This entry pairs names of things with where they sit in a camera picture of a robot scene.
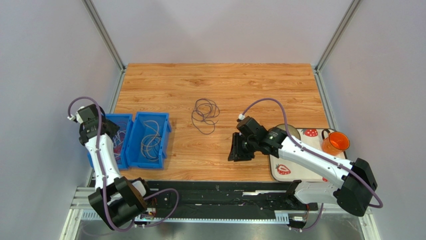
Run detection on white thin cable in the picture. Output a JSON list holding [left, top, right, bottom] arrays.
[[112, 128, 129, 151]]

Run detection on pink thin cable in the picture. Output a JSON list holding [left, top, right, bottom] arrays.
[[112, 133, 127, 164]]

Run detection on dark blue thin cable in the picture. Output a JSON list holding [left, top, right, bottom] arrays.
[[190, 98, 221, 136]]

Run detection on yellow thin cable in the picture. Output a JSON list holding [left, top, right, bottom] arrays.
[[139, 119, 163, 162]]

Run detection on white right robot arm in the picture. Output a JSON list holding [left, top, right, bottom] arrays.
[[228, 116, 378, 217]]

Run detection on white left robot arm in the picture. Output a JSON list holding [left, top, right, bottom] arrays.
[[75, 104, 149, 231]]

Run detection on blue plastic bin left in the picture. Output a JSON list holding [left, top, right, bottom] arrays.
[[106, 113, 134, 170]]

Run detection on blue plastic bin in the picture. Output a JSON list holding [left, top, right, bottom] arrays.
[[106, 113, 134, 170], [125, 111, 172, 170]]

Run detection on beige bowl black rim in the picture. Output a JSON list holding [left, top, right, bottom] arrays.
[[276, 123, 301, 140]]

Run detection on strawberry print tray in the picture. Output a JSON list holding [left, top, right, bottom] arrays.
[[269, 128, 335, 182]]

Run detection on blue plastic bin right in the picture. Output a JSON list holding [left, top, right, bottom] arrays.
[[125, 111, 172, 170]]

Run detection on orange plastic cup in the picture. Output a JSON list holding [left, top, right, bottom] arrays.
[[321, 129, 351, 156]]

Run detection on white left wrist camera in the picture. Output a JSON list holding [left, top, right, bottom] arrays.
[[67, 106, 88, 124]]

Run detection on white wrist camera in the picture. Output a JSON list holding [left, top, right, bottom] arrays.
[[67, 106, 88, 124], [237, 113, 246, 122]]

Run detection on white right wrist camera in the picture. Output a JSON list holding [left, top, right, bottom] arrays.
[[237, 113, 246, 122]]

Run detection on slotted white cable duct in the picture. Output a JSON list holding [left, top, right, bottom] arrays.
[[80, 209, 290, 225]]

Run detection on aluminium frame post left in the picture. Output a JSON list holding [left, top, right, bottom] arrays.
[[82, 0, 126, 72]]

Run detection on aluminium frame post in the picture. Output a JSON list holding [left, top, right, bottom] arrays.
[[82, 0, 126, 72], [314, 0, 363, 73]]

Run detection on aluminium frame post right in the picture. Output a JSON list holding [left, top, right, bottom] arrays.
[[314, 0, 363, 73]]

